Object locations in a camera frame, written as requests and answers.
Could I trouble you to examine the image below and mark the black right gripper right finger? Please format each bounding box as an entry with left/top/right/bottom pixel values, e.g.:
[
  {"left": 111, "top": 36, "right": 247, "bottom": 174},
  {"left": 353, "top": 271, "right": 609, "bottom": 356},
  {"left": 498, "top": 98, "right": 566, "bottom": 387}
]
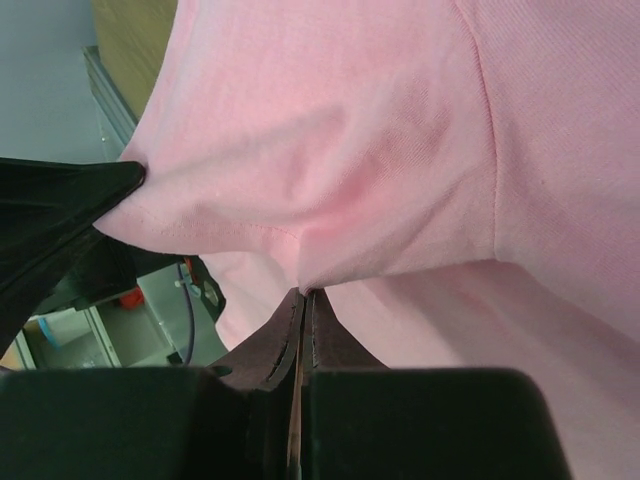
[{"left": 301, "top": 290, "right": 571, "bottom": 479}]

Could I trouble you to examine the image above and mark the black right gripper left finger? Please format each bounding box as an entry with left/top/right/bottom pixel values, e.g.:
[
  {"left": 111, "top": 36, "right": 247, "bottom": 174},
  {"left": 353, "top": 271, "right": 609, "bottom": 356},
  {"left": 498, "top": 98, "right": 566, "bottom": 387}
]
[{"left": 1, "top": 290, "right": 305, "bottom": 479}]

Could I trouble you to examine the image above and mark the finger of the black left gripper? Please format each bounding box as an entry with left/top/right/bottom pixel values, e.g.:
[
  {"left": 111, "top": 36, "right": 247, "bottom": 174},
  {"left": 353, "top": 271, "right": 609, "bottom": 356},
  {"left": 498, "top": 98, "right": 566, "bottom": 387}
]
[
  {"left": 1, "top": 158, "right": 146, "bottom": 240},
  {"left": 1, "top": 197, "right": 121, "bottom": 350}
]

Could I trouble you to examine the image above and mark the pink t shirt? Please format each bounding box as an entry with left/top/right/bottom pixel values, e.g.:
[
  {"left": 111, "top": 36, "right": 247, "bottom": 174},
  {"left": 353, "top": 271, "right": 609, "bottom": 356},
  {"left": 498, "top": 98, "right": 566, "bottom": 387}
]
[{"left": 97, "top": 1, "right": 639, "bottom": 479}]

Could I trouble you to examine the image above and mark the aluminium frame rail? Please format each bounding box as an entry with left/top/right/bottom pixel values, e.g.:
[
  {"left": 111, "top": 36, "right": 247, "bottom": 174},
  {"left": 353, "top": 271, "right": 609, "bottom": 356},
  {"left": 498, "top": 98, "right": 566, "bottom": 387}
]
[{"left": 83, "top": 46, "right": 137, "bottom": 149}]

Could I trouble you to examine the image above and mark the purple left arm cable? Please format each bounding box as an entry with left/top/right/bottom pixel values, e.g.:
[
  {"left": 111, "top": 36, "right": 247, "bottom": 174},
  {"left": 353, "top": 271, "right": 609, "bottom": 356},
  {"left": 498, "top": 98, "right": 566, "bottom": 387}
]
[{"left": 175, "top": 263, "right": 197, "bottom": 369}]

